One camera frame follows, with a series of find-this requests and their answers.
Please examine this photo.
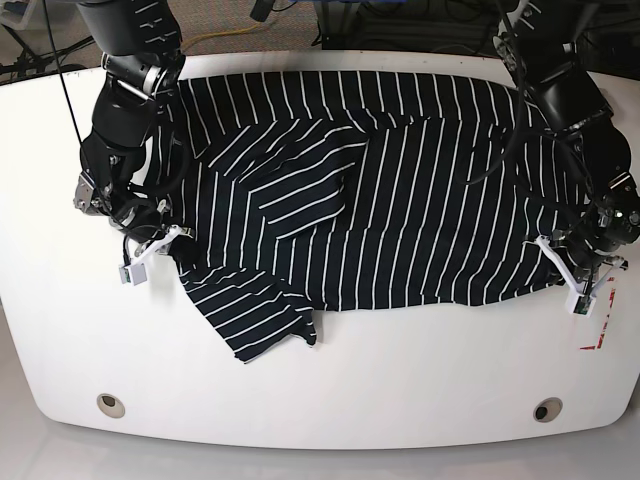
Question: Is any table cable grommet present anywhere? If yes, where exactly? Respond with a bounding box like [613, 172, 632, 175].
[96, 393, 126, 419]
[533, 397, 563, 423]

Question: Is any left table cable grommet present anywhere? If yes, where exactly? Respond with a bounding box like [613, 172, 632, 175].
[96, 393, 126, 419]

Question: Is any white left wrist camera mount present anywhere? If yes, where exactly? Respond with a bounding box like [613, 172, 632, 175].
[522, 234, 629, 318]

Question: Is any yellow cable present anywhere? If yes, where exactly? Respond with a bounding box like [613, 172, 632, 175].
[172, 14, 266, 59]

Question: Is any red tape rectangle marker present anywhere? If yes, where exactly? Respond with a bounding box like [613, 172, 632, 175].
[578, 276, 618, 351]

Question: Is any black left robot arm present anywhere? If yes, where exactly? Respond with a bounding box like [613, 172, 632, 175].
[494, 1, 639, 293]

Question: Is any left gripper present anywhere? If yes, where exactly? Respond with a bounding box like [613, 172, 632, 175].
[551, 194, 639, 283]

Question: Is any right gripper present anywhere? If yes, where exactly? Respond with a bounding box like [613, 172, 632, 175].
[107, 195, 200, 260]

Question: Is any right table cable grommet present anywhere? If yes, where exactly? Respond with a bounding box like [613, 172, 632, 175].
[533, 397, 563, 423]

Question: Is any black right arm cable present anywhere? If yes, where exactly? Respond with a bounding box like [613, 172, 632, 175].
[39, 0, 86, 146]

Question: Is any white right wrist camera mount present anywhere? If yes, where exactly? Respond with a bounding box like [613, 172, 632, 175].
[118, 225, 195, 286]

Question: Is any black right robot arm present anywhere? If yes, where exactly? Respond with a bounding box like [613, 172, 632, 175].
[74, 1, 192, 243]

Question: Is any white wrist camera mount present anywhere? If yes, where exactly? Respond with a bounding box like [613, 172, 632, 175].
[118, 225, 195, 286]
[522, 234, 629, 318]

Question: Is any navy white striped T-shirt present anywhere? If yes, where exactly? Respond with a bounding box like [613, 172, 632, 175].
[169, 71, 586, 362]

